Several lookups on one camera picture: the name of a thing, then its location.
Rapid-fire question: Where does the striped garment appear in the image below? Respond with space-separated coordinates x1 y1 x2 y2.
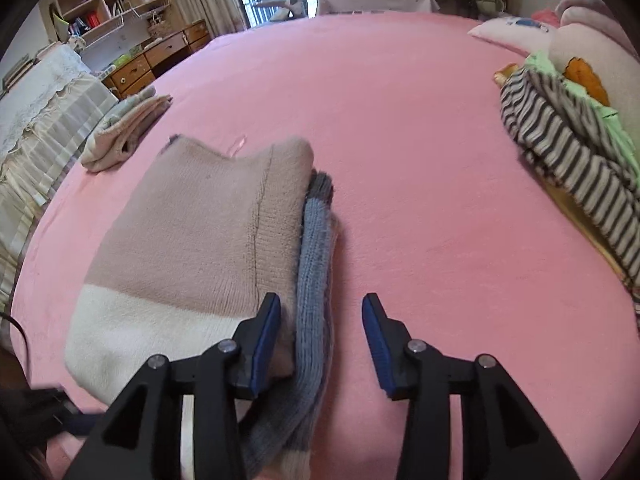
500 67 640 291

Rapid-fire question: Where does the wooden wall shelf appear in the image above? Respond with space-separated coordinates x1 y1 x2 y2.
50 0 171 43

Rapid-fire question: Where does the table with pale cloth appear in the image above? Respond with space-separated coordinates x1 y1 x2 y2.
315 0 441 18

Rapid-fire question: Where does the pink printed pillow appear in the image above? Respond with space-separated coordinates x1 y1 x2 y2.
467 16 561 56

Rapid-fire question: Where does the black cable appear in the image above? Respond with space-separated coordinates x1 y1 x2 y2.
0 310 36 391

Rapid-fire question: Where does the pink bed blanket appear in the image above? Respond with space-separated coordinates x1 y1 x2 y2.
10 12 640 480

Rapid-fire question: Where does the folded beige green garment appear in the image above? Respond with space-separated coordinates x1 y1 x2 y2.
80 86 173 173

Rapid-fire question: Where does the wooden desk with drawers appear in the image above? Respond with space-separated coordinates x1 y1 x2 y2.
102 19 211 101

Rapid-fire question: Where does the colour block knit sweater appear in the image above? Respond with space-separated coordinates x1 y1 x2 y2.
64 134 343 480

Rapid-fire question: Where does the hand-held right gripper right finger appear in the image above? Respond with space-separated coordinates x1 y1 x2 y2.
361 293 581 480

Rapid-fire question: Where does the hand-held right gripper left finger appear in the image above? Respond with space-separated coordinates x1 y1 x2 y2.
62 292 282 480

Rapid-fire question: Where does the beige plush cushion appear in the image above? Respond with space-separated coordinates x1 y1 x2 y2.
547 22 640 121

